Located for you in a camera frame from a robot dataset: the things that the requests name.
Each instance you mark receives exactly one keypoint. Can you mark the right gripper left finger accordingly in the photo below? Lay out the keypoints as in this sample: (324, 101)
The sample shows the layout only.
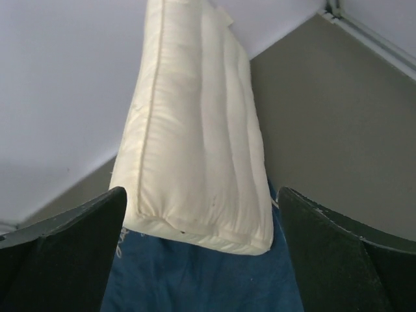
(63, 263)

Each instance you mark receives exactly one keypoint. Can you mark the dark blue embroidered pillowcase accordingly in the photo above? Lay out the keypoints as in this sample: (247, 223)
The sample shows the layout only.
(154, 274)

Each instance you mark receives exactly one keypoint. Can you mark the right aluminium frame post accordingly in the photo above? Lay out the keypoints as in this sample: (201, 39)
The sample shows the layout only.
(385, 27)

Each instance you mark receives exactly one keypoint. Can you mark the cream pillow with bear print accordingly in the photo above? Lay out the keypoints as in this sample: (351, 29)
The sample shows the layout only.
(191, 159)

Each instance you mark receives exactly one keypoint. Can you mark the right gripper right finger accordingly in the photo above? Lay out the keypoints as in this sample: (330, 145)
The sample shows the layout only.
(343, 265)

